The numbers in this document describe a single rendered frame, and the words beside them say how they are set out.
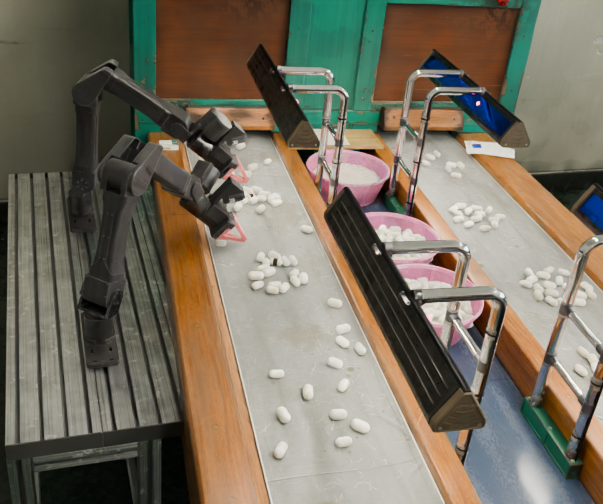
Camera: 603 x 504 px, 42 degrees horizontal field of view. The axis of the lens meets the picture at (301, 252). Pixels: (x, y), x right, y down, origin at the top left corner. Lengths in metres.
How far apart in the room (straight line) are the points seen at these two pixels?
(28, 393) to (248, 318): 0.49
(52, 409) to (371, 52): 1.62
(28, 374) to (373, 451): 0.74
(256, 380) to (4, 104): 2.17
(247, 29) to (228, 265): 0.92
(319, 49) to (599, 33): 1.99
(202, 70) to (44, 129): 1.10
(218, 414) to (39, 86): 2.23
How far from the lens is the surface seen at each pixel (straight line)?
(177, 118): 2.13
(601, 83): 4.46
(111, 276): 1.75
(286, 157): 2.54
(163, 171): 1.80
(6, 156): 3.60
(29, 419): 1.67
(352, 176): 2.52
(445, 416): 1.11
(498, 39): 2.90
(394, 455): 1.51
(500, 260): 2.19
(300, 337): 1.75
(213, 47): 2.62
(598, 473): 1.63
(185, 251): 1.99
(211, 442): 1.46
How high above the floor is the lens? 1.78
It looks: 30 degrees down
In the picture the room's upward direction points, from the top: 6 degrees clockwise
